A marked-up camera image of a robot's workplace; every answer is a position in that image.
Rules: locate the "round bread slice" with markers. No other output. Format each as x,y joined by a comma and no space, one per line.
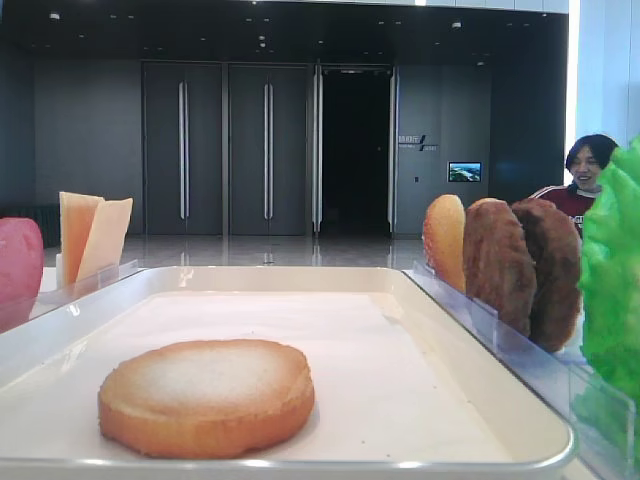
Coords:
207,399

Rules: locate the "upright bread slice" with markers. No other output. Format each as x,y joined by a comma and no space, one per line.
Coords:
443,230

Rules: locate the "front brown meat patty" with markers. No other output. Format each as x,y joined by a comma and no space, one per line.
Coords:
497,265

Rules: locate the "brown meat patty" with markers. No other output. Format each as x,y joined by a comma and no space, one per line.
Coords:
554,245
497,265

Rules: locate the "pale yellow cheese slice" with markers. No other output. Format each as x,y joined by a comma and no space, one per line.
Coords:
106,237

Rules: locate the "rear brown meat patty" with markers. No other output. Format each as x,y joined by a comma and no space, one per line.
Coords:
554,245

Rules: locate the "orange cheese slice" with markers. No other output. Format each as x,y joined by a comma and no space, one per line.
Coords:
77,213

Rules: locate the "red tomato slice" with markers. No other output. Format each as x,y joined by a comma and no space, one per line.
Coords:
22,259

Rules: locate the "green lettuce leaf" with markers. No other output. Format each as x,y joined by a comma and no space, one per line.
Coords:
609,278

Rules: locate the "middle dark double door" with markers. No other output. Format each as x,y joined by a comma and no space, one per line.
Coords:
268,150

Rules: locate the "dark double door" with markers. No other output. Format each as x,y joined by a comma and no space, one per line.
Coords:
183,148
268,150

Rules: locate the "white serving tray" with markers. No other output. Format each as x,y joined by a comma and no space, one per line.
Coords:
539,442

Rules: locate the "white paper tray liner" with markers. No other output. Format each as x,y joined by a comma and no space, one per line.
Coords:
378,397

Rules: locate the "open glass door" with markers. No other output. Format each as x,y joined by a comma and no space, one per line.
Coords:
317,188

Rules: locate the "left dark double door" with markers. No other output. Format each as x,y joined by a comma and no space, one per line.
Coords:
183,148

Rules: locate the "left clear acrylic rack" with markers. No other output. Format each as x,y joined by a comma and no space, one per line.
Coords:
23,311

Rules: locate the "clear acrylic rack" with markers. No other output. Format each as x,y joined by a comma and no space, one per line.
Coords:
23,311
605,419

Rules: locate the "person in maroon shirt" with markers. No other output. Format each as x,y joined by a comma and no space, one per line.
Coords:
585,161

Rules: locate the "right clear acrylic rack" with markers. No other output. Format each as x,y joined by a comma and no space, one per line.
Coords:
605,419

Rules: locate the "wall sign lettering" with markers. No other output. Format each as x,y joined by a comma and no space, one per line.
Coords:
417,142

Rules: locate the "small wall screen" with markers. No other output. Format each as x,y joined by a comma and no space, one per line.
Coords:
460,172

